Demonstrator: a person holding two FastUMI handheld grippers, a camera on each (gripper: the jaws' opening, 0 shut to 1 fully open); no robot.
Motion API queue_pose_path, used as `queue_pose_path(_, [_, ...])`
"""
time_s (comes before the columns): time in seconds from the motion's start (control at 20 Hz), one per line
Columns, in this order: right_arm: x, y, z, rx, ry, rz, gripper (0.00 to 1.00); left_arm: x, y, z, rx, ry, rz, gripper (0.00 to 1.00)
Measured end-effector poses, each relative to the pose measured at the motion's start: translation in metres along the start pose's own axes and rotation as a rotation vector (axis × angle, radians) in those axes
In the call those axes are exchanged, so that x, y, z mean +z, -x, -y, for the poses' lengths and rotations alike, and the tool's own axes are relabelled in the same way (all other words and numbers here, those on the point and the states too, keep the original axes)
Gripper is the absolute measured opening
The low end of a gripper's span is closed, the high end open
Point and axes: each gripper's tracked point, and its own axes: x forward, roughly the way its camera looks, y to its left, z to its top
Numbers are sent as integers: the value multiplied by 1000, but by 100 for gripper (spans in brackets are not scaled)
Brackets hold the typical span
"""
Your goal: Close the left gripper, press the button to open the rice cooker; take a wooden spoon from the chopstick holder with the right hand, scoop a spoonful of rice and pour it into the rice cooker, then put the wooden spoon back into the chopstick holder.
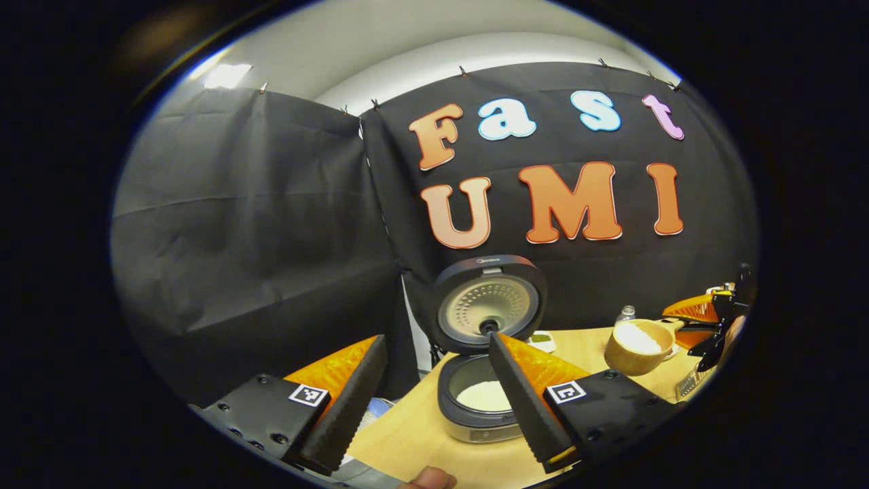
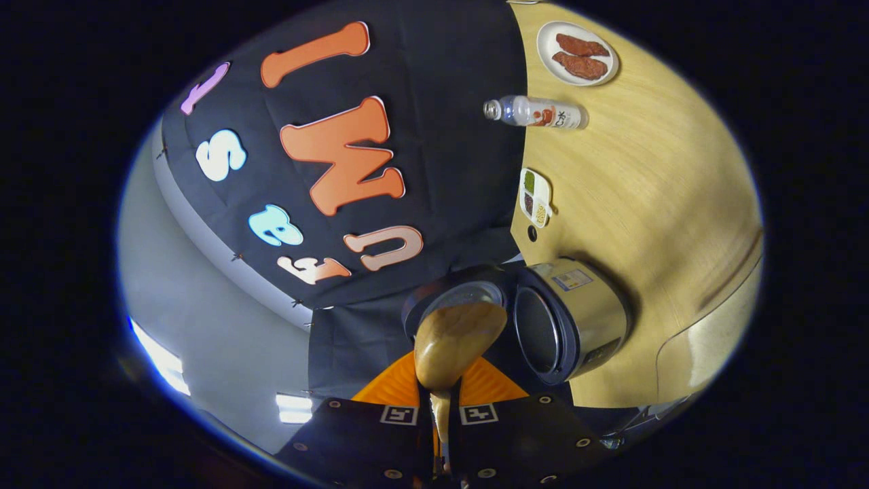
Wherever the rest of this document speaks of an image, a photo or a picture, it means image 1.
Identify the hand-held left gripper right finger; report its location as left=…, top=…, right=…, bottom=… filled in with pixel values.
left=489, top=331, right=680, bottom=475

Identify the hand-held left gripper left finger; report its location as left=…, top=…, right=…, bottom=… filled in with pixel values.
left=192, top=334, right=389, bottom=476

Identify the white rice heap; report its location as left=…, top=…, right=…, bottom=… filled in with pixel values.
left=456, top=381, right=511, bottom=412

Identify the dark grey rice cooker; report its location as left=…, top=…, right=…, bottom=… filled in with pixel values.
left=430, top=255, right=548, bottom=443

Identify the white rice spoonful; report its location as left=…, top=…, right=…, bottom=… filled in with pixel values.
left=614, top=323, right=663, bottom=355

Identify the wooden spoon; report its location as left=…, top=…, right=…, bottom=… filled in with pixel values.
left=604, top=319, right=686, bottom=376

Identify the black backdrop cloth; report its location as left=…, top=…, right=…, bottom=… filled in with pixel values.
left=110, top=61, right=760, bottom=408

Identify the ceiling light panel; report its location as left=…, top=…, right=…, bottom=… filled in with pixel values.
left=204, top=63, right=253, bottom=90

